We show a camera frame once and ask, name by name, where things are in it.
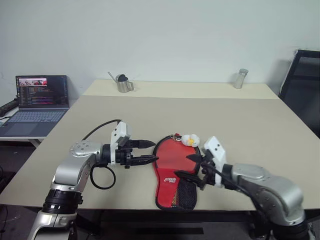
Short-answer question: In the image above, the black chair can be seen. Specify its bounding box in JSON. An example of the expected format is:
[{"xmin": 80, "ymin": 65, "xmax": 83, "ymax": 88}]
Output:
[{"xmin": 278, "ymin": 48, "xmax": 320, "ymax": 140}]

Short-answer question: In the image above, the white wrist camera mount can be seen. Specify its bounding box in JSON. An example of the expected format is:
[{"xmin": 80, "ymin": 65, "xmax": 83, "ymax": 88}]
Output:
[
  {"xmin": 109, "ymin": 121, "xmax": 134, "ymax": 166},
  {"xmin": 203, "ymin": 135, "xmax": 229, "ymax": 188}
]

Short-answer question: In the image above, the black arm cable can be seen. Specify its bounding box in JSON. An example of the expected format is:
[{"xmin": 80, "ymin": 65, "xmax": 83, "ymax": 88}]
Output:
[
  {"xmin": 81, "ymin": 119, "xmax": 123, "ymax": 190},
  {"xmin": 216, "ymin": 169, "xmax": 272, "ymax": 227}
]

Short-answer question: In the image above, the black table frame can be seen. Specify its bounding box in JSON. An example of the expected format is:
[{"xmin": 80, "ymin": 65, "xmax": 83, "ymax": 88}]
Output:
[{"xmin": 74, "ymin": 209, "xmax": 256, "ymax": 238}]

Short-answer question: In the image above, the black power strip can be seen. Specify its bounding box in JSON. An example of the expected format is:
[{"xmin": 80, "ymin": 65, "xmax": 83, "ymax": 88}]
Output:
[{"xmin": 0, "ymin": 99, "xmax": 20, "ymax": 118}]

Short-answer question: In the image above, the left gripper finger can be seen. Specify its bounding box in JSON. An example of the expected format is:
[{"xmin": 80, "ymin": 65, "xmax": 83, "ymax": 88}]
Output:
[
  {"xmin": 131, "ymin": 139, "xmax": 157, "ymax": 151},
  {"xmin": 129, "ymin": 154, "xmax": 160, "ymax": 167}
]

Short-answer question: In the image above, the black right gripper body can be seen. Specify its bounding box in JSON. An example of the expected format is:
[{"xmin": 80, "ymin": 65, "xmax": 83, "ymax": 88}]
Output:
[{"xmin": 198, "ymin": 149, "xmax": 219, "ymax": 191}]

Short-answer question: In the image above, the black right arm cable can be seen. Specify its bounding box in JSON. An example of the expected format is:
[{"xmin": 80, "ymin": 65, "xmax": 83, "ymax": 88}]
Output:
[{"xmin": 216, "ymin": 169, "xmax": 272, "ymax": 227}]

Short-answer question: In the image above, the open grey laptop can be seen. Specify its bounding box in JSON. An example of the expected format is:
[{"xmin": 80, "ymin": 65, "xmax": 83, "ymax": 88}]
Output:
[{"xmin": 0, "ymin": 74, "xmax": 71, "ymax": 137}]

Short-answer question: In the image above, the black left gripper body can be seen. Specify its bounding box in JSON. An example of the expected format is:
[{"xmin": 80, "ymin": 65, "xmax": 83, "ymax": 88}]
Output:
[{"xmin": 115, "ymin": 136, "xmax": 135, "ymax": 169}]

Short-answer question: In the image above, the white yellow plush keychain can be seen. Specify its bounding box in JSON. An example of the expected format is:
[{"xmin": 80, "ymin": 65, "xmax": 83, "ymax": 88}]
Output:
[{"xmin": 180, "ymin": 133, "xmax": 200, "ymax": 147}]

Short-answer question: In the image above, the red black paddle case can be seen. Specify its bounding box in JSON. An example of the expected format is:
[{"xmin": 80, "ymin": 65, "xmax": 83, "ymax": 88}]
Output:
[{"xmin": 152, "ymin": 134, "xmax": 202, "ymax": 211}]

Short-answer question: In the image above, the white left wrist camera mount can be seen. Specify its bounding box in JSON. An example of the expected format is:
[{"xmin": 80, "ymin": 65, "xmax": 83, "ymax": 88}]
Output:
[{"xmin": 109, "ymin": 121, "xmax": 134, "ymax": 166}]

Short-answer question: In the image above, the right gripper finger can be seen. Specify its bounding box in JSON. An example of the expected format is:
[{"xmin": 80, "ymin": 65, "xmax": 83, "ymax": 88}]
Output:
[
  {"xmin": 174, "ymin": 169, "xmax": 202, "ymax": 186},
  {"xmin": 185, "ymin": 153, "xmax": 203, "ymax": 165}
]

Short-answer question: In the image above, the steel cup with handle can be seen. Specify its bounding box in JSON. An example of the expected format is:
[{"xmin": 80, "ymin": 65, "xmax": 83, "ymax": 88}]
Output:
[{"xmin": 116, "ymin": 74, "xmax": 136, "ymax": 93}]

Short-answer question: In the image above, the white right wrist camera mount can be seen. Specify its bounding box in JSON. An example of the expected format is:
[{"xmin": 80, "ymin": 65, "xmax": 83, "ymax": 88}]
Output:
[{"xmin": 203, "ymin": 135, "xmax": 229, "ymax": 188}]

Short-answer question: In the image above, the steel cylinder tumbler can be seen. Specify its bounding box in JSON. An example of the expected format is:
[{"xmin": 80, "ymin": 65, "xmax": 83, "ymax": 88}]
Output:
[{"xmin": 233, "ymin": 68, "xmax": 250, "ymax": 90}]

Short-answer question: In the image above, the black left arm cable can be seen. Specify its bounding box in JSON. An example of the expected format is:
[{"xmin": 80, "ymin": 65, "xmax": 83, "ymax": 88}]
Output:
[{"xmin": 81, "ymin": 119, "xmax": 123, "ymax": 190}]

